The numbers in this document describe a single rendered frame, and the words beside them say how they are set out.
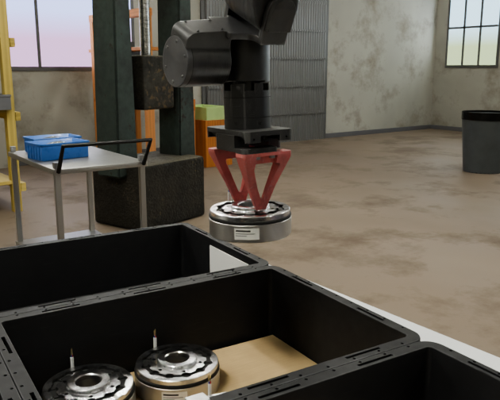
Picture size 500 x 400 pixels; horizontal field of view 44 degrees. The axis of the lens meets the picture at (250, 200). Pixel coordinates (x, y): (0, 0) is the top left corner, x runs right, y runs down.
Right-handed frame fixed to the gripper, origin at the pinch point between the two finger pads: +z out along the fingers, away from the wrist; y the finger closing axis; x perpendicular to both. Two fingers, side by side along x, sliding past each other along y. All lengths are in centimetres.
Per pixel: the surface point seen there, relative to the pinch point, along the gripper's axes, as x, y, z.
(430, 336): 48, -13, 36
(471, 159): 551, -418, 96
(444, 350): 7.9, 24.9, 12.7
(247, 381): -3.5, 4.0, 22.1
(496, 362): 50, 0, 36
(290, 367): 3.2, 3.6, 22.2
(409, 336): 7.5, 20.6, 12.6
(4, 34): 57, -480, -48
